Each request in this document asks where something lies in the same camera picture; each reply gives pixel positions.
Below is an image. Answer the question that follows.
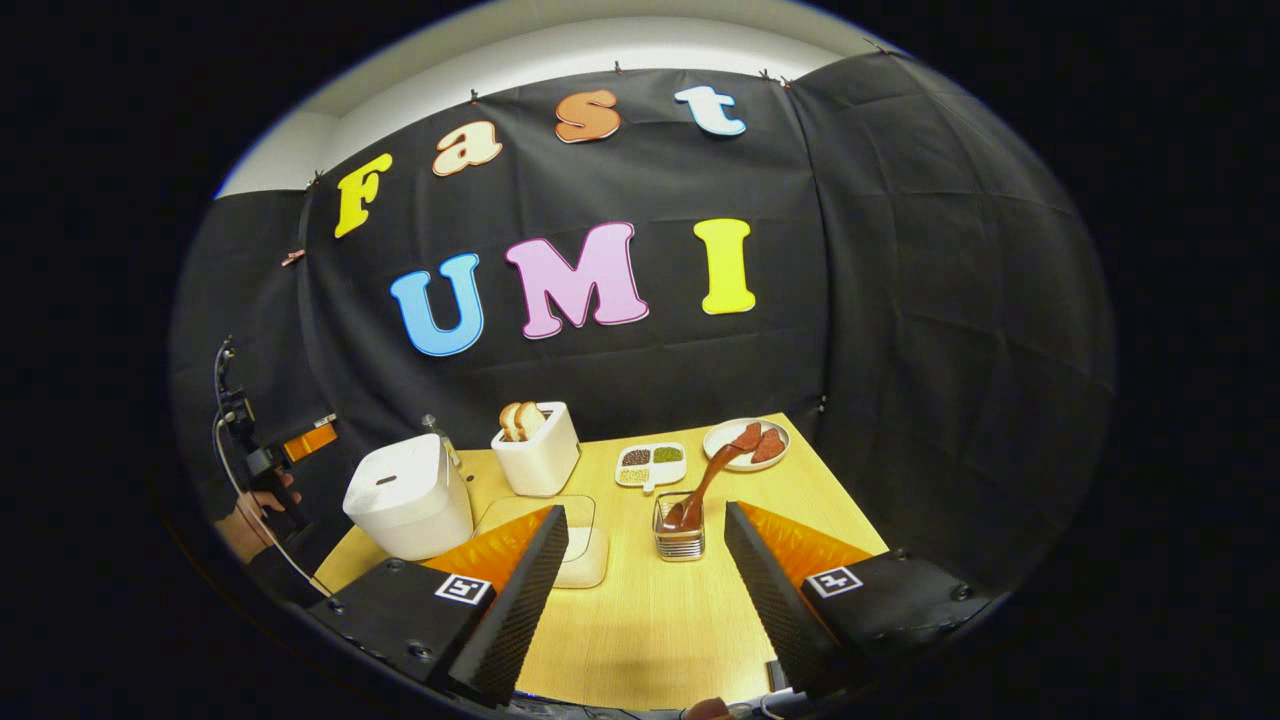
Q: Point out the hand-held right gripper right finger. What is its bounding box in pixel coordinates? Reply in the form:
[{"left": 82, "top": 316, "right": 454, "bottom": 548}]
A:
[{"left": 724, "top": 500, "right": 991, "bottom": 701}]

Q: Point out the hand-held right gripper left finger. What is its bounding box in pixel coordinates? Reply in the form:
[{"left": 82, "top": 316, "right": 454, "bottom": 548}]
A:
[{"left": 310, "top": 503, "right": 571, "bottom": 706}]

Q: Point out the clear tray of rice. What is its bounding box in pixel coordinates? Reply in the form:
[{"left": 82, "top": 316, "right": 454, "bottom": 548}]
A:
[{"left": 470, "top": 494, "right": 611, "bottom": 589}]

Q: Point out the small glass bottle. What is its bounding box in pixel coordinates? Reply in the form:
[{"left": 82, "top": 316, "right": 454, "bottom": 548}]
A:
[{"left": 421, "top": 413, "right": 464, "bottom": 473}]

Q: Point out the row of black clips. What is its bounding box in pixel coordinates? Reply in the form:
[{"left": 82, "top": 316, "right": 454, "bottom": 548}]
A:
[{"left": 309, "top": 39, "right": 893, "bottom": 191}]

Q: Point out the white divided grain dish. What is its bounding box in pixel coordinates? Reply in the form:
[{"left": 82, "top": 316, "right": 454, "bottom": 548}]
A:
[{"left": 614, "top": 442, "right": 689, "bottom": 495}]

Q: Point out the brown wooden spoon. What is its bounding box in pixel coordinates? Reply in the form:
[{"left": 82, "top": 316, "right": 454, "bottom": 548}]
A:
[{"left": 662, "top": 443, "right": 746, "bottom": 531}]

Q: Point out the black backdrop cloth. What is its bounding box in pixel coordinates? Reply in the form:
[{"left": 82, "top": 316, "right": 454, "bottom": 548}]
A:
[{"left": 165, "top": 48, "right": 1119, "bottom": 621}]

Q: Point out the clear wire chopstick holder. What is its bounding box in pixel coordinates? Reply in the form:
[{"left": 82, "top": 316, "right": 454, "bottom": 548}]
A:
[{"left": 652, "top": 490, "right": 707, "bottom": 563}]

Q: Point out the white round plate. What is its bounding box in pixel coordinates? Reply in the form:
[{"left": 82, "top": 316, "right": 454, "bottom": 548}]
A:
[{"left": 702, "top": 417, "right": 791, "bottom": 473}]

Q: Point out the white toaster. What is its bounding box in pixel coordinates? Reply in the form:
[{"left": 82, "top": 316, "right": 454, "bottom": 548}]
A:
[{"left": 490, "top": 401, "right": 582, "bottom": 498}]

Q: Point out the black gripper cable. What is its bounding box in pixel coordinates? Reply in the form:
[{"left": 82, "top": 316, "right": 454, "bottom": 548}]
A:
[{"left": 210, "top": 340, "right": 336, "bottom": 601}]

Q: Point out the white rice cooker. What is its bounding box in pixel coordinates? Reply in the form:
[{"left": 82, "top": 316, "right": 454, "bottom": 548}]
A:
[{"left": 342, "top": 433, "right": 475, "bottom": 562}]

